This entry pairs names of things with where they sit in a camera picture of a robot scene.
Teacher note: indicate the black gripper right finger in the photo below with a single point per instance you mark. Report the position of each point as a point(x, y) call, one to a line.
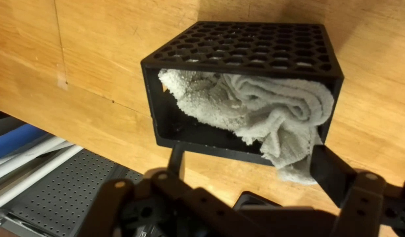
point(360, 198)

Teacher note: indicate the white cloth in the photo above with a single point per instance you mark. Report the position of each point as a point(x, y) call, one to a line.
point(255, 109)

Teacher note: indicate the black perforated box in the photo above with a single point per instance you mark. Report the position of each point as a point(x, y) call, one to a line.
point(245, 48)

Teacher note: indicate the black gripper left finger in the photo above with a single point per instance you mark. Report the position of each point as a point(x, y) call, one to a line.
point(176, 206)

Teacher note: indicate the grey perforated metal panel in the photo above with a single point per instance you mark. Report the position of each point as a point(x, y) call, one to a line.
point(71, 192)

